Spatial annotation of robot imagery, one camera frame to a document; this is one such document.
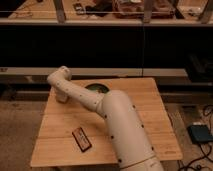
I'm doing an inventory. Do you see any dark red chocolate bar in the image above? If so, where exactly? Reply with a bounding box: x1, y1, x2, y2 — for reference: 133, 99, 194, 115
72, 127, 92, 152

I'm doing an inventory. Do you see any white sponge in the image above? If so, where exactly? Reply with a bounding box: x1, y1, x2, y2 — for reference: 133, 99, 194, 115
55, 93, 68, 103

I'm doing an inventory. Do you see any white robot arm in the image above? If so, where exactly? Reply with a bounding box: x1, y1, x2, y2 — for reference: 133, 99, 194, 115
47, 66, 164, 171

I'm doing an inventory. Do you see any green bowl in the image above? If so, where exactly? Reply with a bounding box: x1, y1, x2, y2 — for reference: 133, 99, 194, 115
86, 83, 109, 93

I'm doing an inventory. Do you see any red tray on shelf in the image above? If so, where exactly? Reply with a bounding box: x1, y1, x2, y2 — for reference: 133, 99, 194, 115
112, 0, 175, 18

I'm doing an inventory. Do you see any dark phone on shelf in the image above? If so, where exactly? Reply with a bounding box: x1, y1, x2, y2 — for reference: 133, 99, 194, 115
73, 3, 86, 15

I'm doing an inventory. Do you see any black foot pedal box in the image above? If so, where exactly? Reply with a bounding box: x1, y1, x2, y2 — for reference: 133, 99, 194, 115
187, 125, 213, 144

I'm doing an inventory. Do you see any black cable on floor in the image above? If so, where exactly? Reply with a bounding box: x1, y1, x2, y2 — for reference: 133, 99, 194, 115
177, 104, 213, 171

